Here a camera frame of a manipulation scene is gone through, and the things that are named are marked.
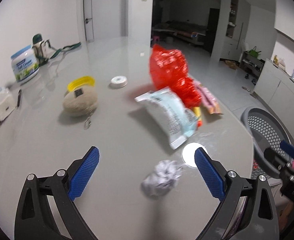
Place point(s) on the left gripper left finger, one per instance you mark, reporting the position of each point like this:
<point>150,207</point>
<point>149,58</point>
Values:
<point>34,218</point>

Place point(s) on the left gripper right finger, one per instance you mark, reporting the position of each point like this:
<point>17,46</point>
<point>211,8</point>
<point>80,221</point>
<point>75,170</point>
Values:
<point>246,209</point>

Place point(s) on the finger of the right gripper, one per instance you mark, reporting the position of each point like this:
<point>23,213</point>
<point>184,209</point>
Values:
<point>287,148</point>

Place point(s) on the pink orange snack wrapper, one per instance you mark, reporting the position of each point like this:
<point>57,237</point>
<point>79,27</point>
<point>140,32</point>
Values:
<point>208,100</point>

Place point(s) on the yellow tube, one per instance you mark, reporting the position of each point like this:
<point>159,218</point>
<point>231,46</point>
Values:
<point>198,114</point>

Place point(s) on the grey paper ball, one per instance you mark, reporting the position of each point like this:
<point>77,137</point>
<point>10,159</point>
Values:
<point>162,179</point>

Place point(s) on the white blue wipes packet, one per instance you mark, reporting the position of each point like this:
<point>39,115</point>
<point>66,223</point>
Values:
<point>169,112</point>

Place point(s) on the red plastic bag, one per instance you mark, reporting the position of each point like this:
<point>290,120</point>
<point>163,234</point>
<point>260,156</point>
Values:
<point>168,68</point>

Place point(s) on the white round bottle cap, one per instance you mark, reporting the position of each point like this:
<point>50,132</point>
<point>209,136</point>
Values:
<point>118,82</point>

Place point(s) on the grey perforated trash basket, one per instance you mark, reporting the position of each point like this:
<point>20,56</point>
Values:
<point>267,132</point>

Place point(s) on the white cabinet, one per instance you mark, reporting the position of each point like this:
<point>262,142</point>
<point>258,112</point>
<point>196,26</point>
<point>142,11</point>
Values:
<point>276,90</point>

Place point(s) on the shoe rack with plant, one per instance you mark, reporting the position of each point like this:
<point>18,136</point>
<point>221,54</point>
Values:
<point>251,65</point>

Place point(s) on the white round paper disc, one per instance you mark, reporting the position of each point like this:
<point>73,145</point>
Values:
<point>188,153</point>

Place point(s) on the tissue pack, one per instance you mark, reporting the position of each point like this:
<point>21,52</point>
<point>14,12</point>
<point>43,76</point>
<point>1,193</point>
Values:
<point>7,103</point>

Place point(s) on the black pen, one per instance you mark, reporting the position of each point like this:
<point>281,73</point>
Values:
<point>19,98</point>

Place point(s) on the milk powder jar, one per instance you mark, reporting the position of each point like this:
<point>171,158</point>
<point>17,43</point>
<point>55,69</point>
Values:
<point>24,64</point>

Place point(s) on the green white water bottle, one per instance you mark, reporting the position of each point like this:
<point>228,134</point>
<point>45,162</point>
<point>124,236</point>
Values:
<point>39,47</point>

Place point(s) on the pink stool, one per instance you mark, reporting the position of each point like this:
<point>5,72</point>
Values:
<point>156,38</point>

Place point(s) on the white door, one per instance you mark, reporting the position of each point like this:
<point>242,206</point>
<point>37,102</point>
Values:
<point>88,20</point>

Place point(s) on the beige plush pouch keychain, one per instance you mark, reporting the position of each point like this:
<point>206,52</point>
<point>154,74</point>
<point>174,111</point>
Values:
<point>83,101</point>

